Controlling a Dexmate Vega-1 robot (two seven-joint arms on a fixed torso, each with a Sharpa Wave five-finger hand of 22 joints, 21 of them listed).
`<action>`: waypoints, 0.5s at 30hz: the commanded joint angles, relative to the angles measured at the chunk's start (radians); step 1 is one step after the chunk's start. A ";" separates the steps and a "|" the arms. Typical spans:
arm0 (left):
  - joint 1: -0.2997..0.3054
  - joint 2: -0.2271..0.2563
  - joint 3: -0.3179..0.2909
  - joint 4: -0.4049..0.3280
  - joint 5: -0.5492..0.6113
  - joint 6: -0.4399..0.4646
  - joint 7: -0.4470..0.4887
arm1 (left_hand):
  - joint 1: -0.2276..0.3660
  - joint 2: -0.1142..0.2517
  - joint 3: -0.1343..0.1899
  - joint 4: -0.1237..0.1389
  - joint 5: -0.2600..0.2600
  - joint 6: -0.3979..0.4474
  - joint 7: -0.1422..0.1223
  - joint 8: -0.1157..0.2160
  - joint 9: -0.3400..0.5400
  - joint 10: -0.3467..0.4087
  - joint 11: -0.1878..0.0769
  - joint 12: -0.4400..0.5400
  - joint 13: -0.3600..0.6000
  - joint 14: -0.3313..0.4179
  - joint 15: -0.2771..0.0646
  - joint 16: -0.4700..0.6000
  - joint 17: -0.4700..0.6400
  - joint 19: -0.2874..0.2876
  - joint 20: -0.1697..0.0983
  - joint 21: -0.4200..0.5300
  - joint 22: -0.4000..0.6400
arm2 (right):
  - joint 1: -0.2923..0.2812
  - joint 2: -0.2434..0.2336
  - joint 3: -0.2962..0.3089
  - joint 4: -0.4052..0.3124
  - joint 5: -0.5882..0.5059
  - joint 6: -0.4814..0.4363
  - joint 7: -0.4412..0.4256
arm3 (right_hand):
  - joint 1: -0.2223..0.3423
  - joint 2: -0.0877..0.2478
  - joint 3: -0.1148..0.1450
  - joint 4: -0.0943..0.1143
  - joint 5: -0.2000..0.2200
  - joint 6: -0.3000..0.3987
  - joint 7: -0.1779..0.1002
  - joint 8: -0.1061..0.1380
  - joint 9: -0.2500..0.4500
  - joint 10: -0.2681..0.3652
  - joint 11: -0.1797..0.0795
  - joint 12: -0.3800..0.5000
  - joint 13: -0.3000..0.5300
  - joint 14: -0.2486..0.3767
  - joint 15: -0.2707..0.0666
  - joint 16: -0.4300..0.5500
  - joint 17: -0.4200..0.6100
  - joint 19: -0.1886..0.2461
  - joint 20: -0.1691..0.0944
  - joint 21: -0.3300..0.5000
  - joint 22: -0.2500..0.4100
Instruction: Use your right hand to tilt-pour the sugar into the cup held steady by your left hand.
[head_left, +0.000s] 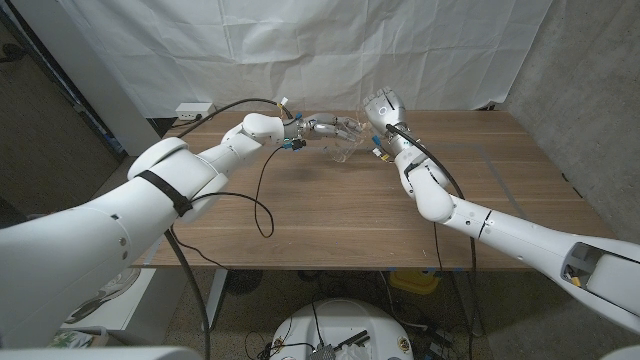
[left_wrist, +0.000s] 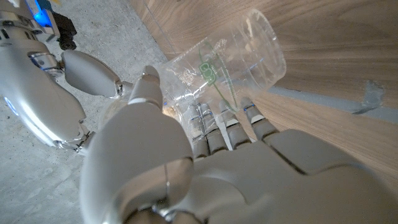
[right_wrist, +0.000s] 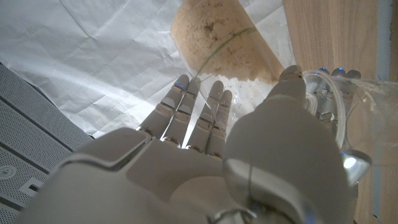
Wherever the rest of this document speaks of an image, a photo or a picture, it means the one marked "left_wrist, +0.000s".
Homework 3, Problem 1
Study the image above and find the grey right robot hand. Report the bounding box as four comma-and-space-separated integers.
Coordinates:
0, 9, 134, 156

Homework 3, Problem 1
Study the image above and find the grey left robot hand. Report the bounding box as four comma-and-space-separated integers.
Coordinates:
79, 64, 398, 224

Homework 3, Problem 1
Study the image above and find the brown sugar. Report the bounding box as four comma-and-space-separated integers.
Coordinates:
161, 104, 181, 122

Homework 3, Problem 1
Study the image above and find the clear plastic cup green logo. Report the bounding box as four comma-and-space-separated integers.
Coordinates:
155, 8, 287, 122

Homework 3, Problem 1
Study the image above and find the grey tape outline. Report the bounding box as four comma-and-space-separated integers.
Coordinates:
267, 80, 398, 121

